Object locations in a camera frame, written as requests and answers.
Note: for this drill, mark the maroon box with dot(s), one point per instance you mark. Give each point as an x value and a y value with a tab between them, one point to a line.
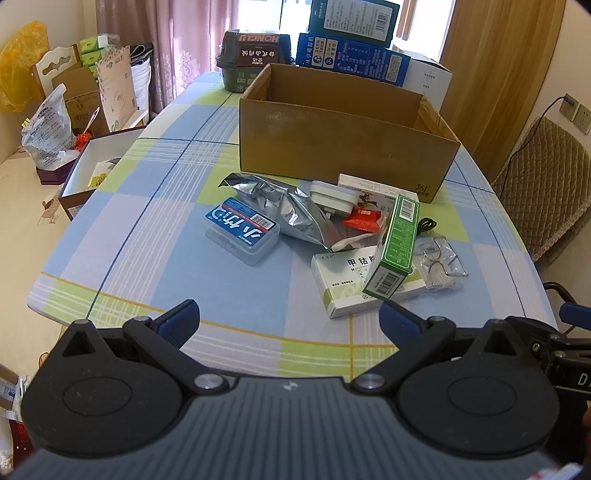
53	174

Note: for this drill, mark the dark green carton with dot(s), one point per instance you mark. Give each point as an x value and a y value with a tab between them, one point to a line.
351	21

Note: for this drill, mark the clear plastic box blue label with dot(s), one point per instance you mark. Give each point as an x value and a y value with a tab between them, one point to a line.
240	230

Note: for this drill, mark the white carton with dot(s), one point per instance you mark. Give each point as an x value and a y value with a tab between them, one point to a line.
429	78

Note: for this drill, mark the white carved chair back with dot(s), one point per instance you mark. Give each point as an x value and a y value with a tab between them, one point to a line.
57	60

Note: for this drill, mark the brown cardboard carton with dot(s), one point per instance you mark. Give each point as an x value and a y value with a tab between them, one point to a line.
81	99

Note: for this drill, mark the clear plastic bag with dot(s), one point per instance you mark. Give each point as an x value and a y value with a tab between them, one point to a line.
48	129

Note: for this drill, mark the blue carton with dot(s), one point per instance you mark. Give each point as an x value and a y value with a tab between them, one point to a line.
351	57

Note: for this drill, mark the wooden door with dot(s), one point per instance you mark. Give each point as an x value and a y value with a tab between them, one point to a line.
498	69

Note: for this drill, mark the plaid cloth covered desktop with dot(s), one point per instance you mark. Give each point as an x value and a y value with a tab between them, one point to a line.
184	277

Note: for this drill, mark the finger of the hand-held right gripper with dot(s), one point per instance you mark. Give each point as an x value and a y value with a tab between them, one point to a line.
538	328
576	316

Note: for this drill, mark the white paper bags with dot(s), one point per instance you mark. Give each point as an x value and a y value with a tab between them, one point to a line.
142	78

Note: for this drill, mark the brown cardboard box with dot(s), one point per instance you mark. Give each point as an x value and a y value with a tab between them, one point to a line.
323	143

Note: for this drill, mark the open white gift box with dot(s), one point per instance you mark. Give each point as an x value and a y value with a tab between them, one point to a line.
92	170

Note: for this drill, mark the pink curtain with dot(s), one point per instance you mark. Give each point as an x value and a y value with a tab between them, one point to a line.
184	37

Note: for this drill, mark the red snack packet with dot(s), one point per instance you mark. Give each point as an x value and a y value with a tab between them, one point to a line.
362	217

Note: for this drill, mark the brown quilted chair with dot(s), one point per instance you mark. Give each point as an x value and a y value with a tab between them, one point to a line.
549	184

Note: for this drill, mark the yellow plastic bag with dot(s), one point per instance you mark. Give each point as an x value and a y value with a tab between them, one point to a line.
21	60

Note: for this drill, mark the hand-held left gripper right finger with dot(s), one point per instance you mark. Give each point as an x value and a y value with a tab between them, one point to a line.
398	323

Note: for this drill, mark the printed paper bag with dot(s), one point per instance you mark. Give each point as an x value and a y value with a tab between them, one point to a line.
115	87

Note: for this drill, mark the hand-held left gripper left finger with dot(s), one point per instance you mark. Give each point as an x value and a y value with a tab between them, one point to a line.
178	321

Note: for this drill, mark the dark brown food tub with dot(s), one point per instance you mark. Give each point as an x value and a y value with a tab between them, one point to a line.
254	50

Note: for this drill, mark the silver foil bag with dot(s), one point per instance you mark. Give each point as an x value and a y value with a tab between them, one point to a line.
277	203

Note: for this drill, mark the white square night light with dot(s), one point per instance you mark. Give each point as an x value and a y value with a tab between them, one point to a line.
330	196

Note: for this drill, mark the white medicine box bird print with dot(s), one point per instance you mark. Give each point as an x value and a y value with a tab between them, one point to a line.
384	189

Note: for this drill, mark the wall socket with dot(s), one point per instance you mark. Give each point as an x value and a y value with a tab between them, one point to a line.
569	107
584	119

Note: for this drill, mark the white medicine box green stripe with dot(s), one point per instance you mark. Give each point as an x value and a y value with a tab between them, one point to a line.
341	277

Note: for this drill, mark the green tissue packs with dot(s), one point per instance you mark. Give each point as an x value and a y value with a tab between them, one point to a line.
94	48

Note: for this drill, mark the clear plastic blister pack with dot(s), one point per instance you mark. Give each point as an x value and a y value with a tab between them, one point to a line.
438	263

